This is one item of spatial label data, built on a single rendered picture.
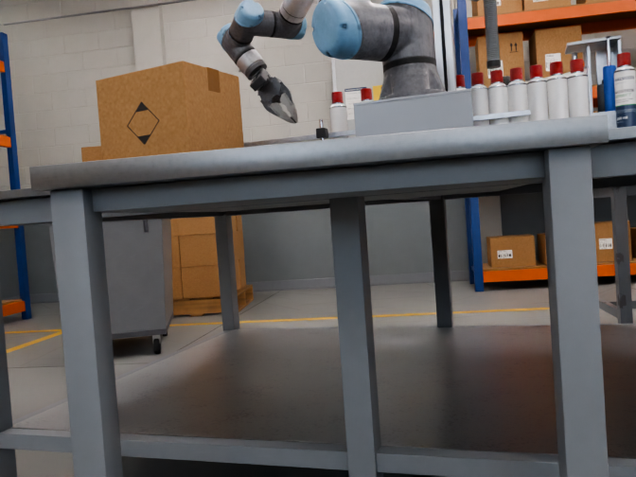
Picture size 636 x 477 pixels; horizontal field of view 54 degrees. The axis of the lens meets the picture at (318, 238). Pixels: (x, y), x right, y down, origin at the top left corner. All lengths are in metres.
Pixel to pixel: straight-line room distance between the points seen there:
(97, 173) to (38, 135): 6.35
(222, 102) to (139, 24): 5.26
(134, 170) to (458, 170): 0.51
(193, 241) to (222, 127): 3.37
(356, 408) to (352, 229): 0.37
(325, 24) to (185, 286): 3.91
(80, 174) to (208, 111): 0.65
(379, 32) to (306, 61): 5.13
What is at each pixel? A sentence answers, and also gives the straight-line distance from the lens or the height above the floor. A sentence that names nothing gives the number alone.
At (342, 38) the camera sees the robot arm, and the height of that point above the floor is 1.06.
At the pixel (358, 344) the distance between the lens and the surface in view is 1.31.
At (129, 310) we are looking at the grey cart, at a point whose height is 0.27.
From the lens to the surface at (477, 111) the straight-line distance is 1.85.
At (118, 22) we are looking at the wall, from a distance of 7.19.
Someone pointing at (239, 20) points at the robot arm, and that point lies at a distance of 1.91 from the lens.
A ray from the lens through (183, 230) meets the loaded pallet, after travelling 5.06.
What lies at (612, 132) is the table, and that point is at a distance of 1.22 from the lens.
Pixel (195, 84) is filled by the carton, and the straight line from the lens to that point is 1.66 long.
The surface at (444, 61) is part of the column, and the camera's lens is 1.75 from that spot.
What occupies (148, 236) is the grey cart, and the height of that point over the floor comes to 0.68.
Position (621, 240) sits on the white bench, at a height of 0.52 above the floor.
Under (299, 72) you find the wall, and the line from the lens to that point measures 6.46.
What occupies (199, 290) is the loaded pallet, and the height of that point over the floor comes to 0.21.
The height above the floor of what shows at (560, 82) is 1.02.
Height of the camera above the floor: 0.71
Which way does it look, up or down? 2 degrees down
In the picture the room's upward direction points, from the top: 4 degrees counter-clockwise
